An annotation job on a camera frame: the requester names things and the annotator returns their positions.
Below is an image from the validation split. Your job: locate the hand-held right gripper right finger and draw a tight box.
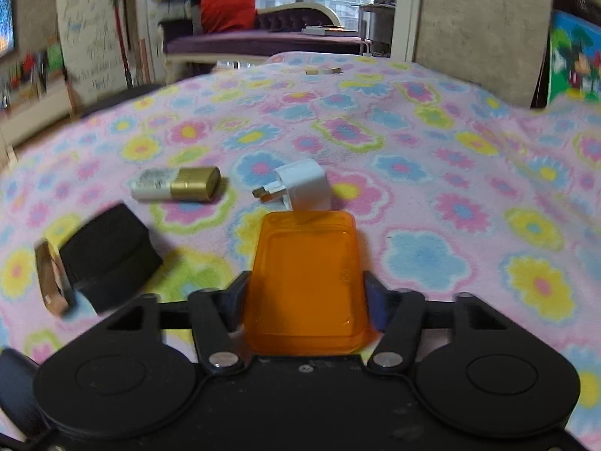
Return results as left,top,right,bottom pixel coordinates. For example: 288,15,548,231
362,270,508,377

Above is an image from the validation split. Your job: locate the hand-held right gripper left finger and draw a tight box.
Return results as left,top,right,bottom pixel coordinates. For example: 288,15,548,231
106,270,251,375

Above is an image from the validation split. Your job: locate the orange transparent plastic box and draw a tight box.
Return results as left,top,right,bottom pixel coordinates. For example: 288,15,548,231
245,211,376,355

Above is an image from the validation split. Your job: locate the white and gold tube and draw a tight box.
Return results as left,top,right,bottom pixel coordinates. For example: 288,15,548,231
130,166,221,204

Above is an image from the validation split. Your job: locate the black mirrored compact box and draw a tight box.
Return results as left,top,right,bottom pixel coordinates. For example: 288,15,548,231
35,203,164,315

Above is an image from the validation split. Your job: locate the white plug adapter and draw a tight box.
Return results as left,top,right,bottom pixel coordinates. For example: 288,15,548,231
252,160,332,212

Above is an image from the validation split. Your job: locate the pink floral fleece blanket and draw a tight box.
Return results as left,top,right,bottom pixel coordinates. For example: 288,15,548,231
0,51,601,447

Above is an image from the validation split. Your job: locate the purple chaise sofa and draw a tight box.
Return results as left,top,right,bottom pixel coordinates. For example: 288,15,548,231
157,2,371,64

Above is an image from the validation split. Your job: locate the book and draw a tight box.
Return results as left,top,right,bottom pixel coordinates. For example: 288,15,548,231
301,26,364,38

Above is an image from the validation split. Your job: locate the metal side table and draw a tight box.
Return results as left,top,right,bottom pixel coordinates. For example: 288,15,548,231
352,2,393,57

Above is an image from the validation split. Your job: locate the red cushion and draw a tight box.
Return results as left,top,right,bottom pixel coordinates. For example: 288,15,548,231
199,0,258,33

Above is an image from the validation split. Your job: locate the whiteboard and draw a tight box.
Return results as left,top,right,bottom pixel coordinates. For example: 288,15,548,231
55,0,153,118

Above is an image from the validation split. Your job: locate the cartoon picture board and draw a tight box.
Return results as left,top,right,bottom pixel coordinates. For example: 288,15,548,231
530,9,601,109

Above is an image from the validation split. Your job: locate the blue screen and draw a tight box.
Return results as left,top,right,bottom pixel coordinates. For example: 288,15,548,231
0,0,15,54

